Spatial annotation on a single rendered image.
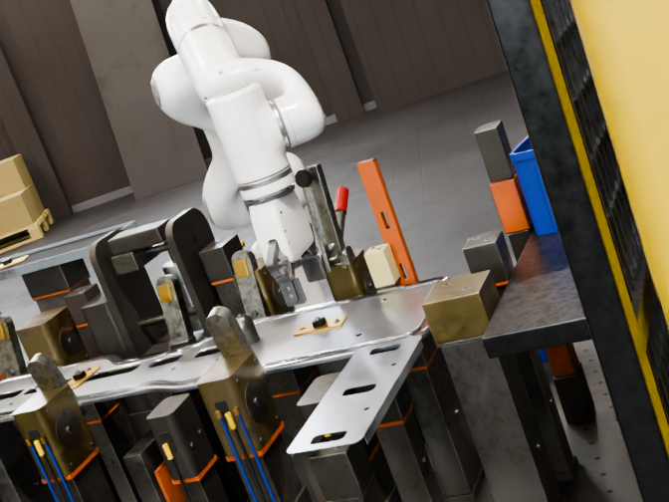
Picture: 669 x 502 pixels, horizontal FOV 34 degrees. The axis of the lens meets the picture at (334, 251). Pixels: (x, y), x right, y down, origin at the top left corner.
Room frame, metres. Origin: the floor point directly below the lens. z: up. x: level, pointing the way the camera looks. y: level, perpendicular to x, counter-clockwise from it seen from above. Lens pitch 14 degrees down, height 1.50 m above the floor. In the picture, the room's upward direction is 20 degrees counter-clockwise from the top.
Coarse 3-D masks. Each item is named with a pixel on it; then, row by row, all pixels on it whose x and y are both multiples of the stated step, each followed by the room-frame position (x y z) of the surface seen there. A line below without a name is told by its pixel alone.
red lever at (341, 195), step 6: (342, 186) 1.82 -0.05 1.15; (336, 192) 1.81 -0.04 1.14; (342, 192) 1.81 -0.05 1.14; (336, 198) 1.80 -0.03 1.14; (342, 198) 1.80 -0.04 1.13; (336, 204) 1.79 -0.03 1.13; (342, 204) 1.79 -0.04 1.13; (336, 210) 1.78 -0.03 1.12; (342, 210) 1.78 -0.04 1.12; (336, 216) 1.77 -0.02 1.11; (342, 216) 1.77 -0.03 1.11; (342, 222) 1.76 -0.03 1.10; (342, 228) 1.75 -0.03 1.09; (342, 234) 1.75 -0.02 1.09; (336, 252) 1.71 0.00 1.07; (330, 258) 1.71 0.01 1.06; (336, 258) 1.70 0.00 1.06
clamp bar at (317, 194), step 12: (312, 168) 1.73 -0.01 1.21; (300, 180) 1.70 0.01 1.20; (312, 180) 1.70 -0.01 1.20; (324, 180) 1.72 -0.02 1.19; (312, 192) 1.73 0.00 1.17; (324, 192) 1.71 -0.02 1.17; (312, 204) 1.72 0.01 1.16; (324, 204) 1.71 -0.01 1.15; (312, 216) 1.72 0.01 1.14; (324, 216) 1.72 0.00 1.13; (324, 228) 1.72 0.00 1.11; (336, 228) 1.71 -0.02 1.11; (324, 240) 1.72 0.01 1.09; (336, 240) 1.70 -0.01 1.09; (324, 252) 1.71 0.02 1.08
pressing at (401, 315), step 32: (416, 288) 1.60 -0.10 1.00; (256, 320) 1.73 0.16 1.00; (288, 320) 1.68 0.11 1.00; (352, 320) 1.56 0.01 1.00; (384, 320) 1.51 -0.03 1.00; (416, 320) 1.46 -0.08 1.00; (160, 352) 1.75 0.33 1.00; (192, 352) 1.70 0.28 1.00; (256, 352) 1.58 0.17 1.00; (288, 352) 1.52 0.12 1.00; (320, 352) 1.47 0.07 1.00; (352, 352) 1.44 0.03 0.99; (0, 384) 1.94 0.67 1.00; (32, 384) 1.86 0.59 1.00; (96, 384) 1.72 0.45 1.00; (128, 384) 1.65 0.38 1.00; (160, 384) 1.60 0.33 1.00; (192, 384) 1.55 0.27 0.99; (0, 416) 1.75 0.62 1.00
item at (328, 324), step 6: (324, 318) 1.59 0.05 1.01; (336, 318) 1.59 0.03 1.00; (342, 318) 1.58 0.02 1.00; (306, 324) 1.61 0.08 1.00; (312, 324) 1.60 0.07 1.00; (318, 324) 1.58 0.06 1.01; (324, 324) 1.58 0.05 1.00; (330, 324) 1.57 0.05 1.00; (336, 324) 1.56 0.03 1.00; (300, 330) 1.60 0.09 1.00; (306, 330) 1.59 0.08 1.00; (312, 330) 1.57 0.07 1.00; (318, 330) 1.57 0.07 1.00; (294, 336) 1.59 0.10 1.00
